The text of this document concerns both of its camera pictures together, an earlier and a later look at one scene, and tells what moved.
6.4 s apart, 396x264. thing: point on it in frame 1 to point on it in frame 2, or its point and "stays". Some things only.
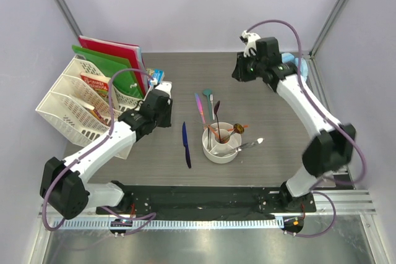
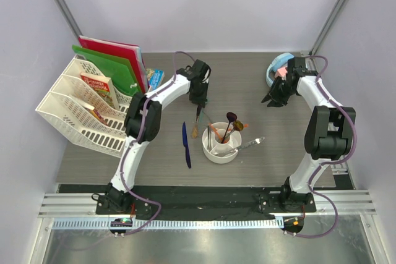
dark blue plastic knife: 185,144 stays
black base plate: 208,202 stays
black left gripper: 166,122 to 200,101
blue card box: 158,75 stays
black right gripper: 239,73 to 279,101
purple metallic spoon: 216,109 to 231,116
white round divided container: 221,143 stays
